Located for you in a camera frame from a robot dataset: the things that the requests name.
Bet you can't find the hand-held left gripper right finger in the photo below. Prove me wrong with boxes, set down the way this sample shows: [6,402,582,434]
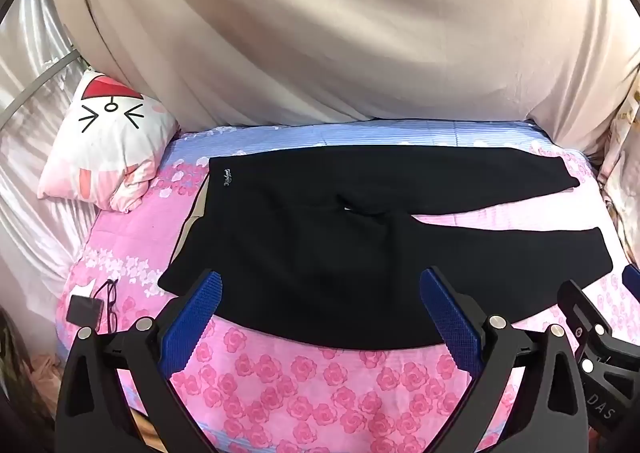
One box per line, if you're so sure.
[419,267,593,453]

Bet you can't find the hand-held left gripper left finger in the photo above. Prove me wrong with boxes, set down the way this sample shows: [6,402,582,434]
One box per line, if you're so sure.
[55,268,223,453]

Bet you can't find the black pants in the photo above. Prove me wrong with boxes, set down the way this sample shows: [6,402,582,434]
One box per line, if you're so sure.
[157,146,616,351]

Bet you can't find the black eyeglasses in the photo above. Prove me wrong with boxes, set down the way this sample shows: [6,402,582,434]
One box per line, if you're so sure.
[92,278,122,334]

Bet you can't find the small black square case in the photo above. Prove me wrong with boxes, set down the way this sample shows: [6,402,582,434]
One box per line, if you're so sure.
[66,295,103,329]

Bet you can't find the cream floral cloth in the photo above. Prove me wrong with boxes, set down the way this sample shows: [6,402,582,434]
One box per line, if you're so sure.
[597,83,640,264]

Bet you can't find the pink floral bed sheet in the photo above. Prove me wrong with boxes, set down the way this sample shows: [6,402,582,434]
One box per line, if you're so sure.
[55,119,640,453]

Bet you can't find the white satin curtain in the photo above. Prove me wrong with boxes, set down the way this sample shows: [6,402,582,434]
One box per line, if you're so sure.
[0,0,101,314]

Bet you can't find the cat print pillow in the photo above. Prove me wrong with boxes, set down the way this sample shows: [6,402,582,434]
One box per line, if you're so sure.
[37,70,181,213]

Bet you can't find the beige curtain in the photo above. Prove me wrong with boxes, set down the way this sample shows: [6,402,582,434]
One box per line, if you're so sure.
[45,0,640,159]

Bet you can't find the wooden bed frame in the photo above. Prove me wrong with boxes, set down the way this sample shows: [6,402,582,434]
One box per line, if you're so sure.
[125,408,167,453]

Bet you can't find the metal rail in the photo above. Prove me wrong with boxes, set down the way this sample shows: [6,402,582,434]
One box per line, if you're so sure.
[0,50,83,123]

